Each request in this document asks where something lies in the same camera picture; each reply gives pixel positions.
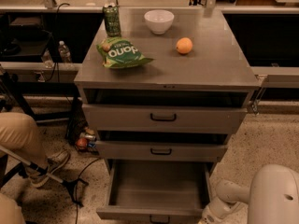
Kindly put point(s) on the grey middle drawer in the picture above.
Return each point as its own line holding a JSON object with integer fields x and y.
{"x": 152, "y": 151}

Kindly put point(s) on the grey grabber stick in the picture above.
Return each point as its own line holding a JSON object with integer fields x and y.
{"x": 19, "y": 169}

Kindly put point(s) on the clear water bottle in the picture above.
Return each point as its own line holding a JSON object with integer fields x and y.
{"x": 64, "y": 52}

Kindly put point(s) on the grey metal drawer cabinet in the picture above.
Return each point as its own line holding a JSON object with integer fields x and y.
{"x": 214, "y": 74}

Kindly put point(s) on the grey top drawer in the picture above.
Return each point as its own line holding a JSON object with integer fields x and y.
{"x": 164, "y": 119}

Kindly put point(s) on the person leg khaki trousers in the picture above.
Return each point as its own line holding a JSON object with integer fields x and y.
{"x": 19, "y": 133}

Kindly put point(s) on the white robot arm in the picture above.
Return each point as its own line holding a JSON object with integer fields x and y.
{"x": 272, "y": 198}

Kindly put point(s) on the orange fruit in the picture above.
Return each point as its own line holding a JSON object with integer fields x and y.
{"x": 184, "y": 46}

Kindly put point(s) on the green chip bag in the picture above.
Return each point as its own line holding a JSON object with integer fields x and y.
{"x": 118, "y": 53}

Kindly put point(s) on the green soda can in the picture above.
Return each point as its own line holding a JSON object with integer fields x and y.
{"x": 112, "y": 21}

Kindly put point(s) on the white bowl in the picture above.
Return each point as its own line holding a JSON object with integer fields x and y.
{"x": 159, "y": 20}

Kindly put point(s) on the grey drawer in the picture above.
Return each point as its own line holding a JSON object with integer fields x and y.
{"x": 152, "y": 151}
{"x": 157, "y": 192}
{"x": 164, "y": 119}

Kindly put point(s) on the beige sneaker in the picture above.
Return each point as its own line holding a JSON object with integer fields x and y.
{"x": 55, "y": 162}

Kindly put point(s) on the grey bottom drawer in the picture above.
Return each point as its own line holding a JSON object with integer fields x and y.
{"x": 157, "y": 192}

